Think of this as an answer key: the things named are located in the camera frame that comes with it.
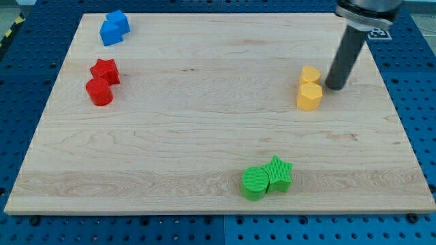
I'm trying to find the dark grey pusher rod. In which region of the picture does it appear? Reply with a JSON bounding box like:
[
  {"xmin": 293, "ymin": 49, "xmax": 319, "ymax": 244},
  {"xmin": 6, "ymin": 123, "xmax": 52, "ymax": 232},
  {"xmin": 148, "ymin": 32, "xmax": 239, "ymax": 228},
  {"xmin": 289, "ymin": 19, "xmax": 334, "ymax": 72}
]
[{"xmin": 325, "ymin": 25, "xmax": 366, "ymax": 91}]

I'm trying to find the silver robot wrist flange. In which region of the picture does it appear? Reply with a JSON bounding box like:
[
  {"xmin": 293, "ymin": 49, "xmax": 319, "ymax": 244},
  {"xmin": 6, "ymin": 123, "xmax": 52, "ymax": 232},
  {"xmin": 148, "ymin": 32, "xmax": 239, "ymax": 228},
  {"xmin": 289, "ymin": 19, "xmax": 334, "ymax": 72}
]
[{"xmin": 334, "ymin": 0, "xmax": 403, "ymax": 31}]

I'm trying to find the yellow hexagon block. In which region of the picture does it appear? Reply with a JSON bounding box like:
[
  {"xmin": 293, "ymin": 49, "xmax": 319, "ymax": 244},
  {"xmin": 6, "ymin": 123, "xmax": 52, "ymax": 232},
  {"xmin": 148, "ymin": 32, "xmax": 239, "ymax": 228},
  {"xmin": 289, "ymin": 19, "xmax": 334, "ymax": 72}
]
[{"xmin": 297, "ymin": 82, "xmax": 323, "ymax": 111}]

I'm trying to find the green star block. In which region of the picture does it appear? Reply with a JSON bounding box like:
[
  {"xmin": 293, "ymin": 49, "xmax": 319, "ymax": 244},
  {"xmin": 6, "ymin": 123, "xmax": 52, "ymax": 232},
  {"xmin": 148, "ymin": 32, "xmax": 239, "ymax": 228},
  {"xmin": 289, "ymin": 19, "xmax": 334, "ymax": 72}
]
[{"xmin": 262, "ymin": 155, "xmax": 293, "ymax": 193}]

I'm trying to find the red star block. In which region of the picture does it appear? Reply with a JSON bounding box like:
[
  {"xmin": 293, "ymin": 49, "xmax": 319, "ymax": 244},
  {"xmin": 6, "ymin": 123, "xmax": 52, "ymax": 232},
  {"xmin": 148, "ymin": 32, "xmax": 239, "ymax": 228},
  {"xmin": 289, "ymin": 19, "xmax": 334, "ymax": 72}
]
[{"xmin": 90, "ymin": 59, "xmax": 120, "ymax": 86}]

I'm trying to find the fiducial marker tag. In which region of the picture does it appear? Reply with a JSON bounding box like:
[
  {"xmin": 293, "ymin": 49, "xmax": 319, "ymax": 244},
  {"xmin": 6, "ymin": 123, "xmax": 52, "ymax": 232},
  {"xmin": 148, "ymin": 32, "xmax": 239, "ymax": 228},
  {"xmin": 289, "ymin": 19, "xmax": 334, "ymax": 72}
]
[{"xmin": 367, "ymin": 28, "xmax": 392, "ymax": 40}]

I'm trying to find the yellow heart block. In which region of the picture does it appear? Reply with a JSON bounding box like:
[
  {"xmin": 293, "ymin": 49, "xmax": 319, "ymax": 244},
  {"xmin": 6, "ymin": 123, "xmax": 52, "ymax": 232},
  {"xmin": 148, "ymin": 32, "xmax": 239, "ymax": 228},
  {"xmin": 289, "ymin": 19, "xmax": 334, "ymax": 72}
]
[{"xmin": 299, "ymin": 65, "xmax": 322, "ymax": 84}]

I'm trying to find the wooden board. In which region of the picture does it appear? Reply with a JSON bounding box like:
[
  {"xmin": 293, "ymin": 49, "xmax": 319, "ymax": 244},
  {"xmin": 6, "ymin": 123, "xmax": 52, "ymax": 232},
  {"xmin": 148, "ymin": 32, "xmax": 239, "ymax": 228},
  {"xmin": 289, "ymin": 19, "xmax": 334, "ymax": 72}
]
[{"xmin": 5, "ymin": 14, "xmax": 435, "ymax": 216}]

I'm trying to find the green cylinder block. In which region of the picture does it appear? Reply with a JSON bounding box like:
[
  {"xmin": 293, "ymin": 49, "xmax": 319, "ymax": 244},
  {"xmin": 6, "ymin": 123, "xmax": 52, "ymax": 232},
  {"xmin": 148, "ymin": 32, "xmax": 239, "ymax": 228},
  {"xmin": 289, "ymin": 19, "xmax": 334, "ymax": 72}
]
[{"xmin": 240, "ymin": 167, "xmax": 269, "ymax": 201}]

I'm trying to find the blue cube block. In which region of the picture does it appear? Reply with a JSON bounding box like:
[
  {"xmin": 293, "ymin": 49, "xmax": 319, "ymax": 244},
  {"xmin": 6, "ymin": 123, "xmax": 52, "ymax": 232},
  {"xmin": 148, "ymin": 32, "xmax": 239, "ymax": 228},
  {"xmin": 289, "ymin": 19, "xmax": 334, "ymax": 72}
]
[{"xmin": 106, "ymin": 10, "xmax": 130, "ymax": 34}]

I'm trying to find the blue pentagon block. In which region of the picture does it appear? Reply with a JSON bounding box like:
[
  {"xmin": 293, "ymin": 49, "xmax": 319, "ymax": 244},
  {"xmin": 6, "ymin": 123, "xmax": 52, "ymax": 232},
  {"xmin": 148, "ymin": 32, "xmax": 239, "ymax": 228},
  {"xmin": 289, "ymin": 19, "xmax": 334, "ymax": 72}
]
[{"xmin": 99, "ymin": 21, "xmax": 123, "ymax": 46}]

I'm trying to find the red cylinder block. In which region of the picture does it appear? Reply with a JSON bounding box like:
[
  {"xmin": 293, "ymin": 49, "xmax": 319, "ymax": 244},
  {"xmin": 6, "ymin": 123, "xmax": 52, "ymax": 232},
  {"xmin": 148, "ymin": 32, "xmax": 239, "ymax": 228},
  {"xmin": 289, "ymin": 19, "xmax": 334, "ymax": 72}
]
[{"xmin": 85, "ymin": 78, "xmax": 113, "ymax": 106}]

